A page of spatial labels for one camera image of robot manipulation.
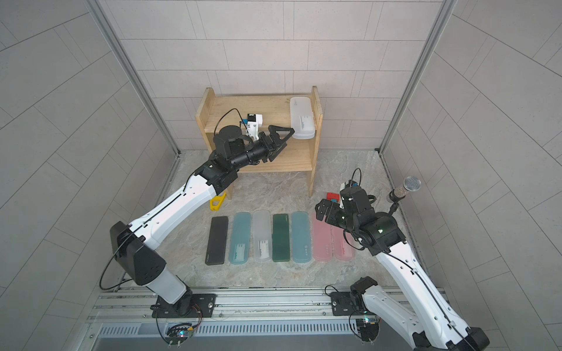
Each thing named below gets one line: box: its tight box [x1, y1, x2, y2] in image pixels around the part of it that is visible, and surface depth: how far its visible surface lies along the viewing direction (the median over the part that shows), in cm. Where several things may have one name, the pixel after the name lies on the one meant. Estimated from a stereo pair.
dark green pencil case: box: [271, 213, 290, 263], surface depth 88 cm
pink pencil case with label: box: [330, 225, 355, 261], surface depth 84 cm
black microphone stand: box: [387, 201, 400, 217], surface depth 80 cm
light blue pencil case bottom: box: [291, 211, 312, 264], surface depth 88 cm
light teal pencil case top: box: [229, 212, 251, 265], surface depth 86 cm
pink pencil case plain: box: [311, 212, 333, 263], surface depth 86 cm
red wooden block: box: [325, 192, 341, 203], surface depth 99 cm
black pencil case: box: [204, 215, 229, 266], surface depth 86 cm
